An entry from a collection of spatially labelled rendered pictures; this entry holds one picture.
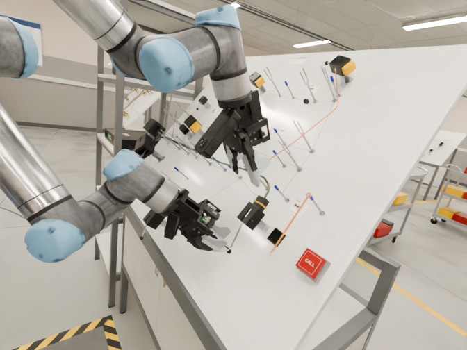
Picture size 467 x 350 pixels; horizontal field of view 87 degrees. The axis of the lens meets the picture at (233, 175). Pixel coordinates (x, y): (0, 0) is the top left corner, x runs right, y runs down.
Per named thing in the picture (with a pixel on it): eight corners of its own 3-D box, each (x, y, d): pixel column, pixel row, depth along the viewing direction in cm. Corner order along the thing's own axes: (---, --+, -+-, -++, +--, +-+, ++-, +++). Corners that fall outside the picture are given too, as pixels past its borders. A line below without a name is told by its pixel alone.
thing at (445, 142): (424, 201, 581) (453, 130, 535) (377, 182, 679) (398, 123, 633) (438, 199, 616) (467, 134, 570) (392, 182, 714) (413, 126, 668)
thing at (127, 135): (115, 150, 140) (116, 138, 138) (103, 137, 166) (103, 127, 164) (171, 151, 160) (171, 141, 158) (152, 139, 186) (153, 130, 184)
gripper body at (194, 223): (215, 236, 57) (174, 205, 52) (193, 246, 62) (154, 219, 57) (223, 210, 62) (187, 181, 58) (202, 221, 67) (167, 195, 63)
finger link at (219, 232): (240, 244, 64) (215, 225, 61) (225, 250, 67) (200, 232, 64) (242, 235, 66) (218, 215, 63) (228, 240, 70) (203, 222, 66)
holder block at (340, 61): (335, 71, 91) (328, 51, 86) (357, 80, 83) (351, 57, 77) (324, 80, 92) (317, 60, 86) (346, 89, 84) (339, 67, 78)
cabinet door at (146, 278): (154, 335, 108) (162, 258, 97) (122, 262, 149) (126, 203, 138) (158, 333, 109) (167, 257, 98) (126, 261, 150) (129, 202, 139)
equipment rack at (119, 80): (108, 309, 162) (119, -17, 111) (92, 257, 207) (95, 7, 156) (178, 285, 193) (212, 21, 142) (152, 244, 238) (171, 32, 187)
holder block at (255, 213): (243, 223, 70) (235, 217, 67) (256, 207, 71) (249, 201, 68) (252, 230, 67) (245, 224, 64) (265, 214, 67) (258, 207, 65)
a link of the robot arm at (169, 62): (137, 91, 44) (184, 71, 50) (176, 99, 37) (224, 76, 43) (118, 42, 39) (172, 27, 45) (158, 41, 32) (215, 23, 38)
